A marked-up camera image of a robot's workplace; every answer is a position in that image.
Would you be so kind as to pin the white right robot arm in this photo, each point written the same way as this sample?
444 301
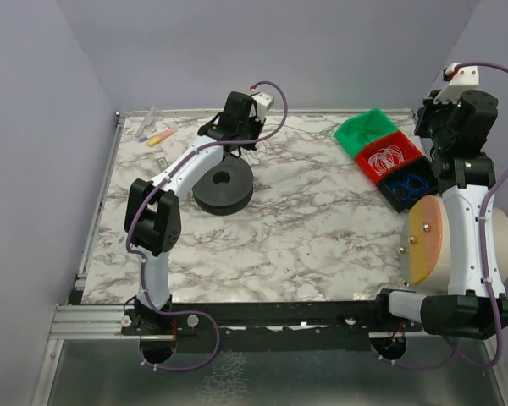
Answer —
475 305

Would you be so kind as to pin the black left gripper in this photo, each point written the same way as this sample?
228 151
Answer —
245 128

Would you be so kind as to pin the black cable spool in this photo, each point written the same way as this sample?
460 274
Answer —
225 189

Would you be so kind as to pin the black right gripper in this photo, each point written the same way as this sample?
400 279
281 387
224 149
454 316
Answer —
423 123

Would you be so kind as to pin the clear plastic tube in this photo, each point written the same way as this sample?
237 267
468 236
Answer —
147 120

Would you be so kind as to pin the large white cylinder bucket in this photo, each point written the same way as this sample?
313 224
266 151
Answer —
449 246

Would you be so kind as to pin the white paper label packet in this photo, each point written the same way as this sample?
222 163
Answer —
121 242

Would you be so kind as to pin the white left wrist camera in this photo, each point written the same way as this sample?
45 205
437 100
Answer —
262 104

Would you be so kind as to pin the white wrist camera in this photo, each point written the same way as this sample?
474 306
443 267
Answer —
459 81
262 104

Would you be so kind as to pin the red plastic bin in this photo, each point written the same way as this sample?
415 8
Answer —
384 156

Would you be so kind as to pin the black plastic bin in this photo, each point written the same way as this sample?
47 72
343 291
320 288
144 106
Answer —
404 187

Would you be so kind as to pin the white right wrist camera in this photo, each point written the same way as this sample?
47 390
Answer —
459 81

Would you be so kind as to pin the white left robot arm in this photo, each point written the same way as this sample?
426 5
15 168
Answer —
152 219

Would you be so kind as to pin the green plastic bin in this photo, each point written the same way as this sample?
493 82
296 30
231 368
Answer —
354 134

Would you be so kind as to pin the purple yellow pink markers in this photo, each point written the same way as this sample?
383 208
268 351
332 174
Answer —
157 138

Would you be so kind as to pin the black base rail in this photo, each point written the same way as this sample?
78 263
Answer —
264 327

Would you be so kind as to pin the aluminium frame rail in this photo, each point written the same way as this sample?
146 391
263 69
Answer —
52 357

